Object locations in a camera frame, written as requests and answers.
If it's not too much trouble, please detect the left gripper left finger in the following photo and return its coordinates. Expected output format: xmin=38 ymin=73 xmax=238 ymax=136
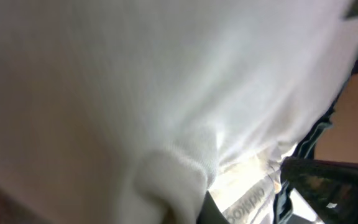
xmin=161 ymin=208 xmax=178 ymax=224

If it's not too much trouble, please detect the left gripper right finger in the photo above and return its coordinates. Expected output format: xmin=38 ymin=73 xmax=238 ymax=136
xmin=196 ymin=191 xmax=229 ymax=224

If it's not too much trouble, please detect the white t-shirt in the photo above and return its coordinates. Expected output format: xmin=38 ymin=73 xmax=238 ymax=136
xmin=0 ymin=0 xmax=358 ymax=223

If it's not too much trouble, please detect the folded black t-shirt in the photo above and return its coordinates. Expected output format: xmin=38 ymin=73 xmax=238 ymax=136
xmin=272 ymin=18 xmax=358 ymax=224

